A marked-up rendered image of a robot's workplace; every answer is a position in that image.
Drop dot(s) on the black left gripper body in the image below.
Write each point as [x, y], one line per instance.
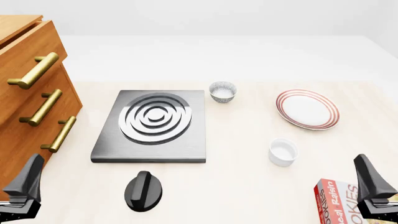
[23, 208]

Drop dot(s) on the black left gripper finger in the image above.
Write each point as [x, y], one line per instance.
[29, 179]

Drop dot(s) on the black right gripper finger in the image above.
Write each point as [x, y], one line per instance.
[368, 179]

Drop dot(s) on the white ramekin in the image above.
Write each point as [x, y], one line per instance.
[282, 152]

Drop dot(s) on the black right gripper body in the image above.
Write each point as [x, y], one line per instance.
[377, 208]

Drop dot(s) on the red printed cookies box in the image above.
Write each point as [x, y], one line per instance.
[337, 200]

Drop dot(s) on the wooden cabinet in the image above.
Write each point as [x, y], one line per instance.
[12, 24]

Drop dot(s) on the small patterned bowl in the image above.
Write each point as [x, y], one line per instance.
[222, 93]

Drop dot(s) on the white plate with red rings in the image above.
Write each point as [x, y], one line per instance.
[306, 109]

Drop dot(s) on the flat black stove plate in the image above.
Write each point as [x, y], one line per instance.
[109, 147]

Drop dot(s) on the round black stove knob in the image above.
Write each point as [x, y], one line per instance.
[141, 192]

